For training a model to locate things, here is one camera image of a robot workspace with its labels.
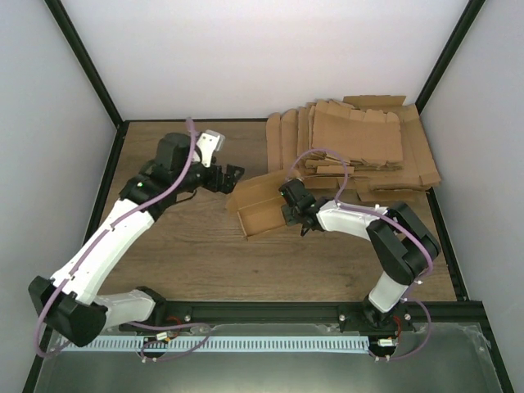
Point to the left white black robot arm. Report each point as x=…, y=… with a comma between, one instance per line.
x=142, y=201

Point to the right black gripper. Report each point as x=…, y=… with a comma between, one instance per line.
x=289, y=219

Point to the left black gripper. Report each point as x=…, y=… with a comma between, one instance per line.
x=229, y=183

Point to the black frame post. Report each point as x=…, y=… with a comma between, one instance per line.
x=452, y=45
x=71, y=35

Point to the black frame post left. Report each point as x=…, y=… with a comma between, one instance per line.
x=71, y=35

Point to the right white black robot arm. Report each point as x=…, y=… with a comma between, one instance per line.
x=404, y=246

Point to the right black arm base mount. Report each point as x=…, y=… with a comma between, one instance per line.
x=364, y=318

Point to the clear plastic sheet cover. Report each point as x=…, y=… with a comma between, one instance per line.
x=448, y=357

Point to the stack of flat cardboard blanks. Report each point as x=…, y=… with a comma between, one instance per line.
x=374, y=145

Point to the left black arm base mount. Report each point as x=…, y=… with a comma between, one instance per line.
x=173, y=317

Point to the light blue slotted cable duct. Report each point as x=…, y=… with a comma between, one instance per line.
x=323, y=344

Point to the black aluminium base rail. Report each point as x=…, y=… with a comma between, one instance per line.
x=262, y=311

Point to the brown cardboard box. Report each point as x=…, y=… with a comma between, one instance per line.
x=257, y=204

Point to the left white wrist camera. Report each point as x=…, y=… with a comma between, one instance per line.
x=207, y=144

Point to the black frame post right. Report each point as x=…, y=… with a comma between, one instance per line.
x=452, y=45

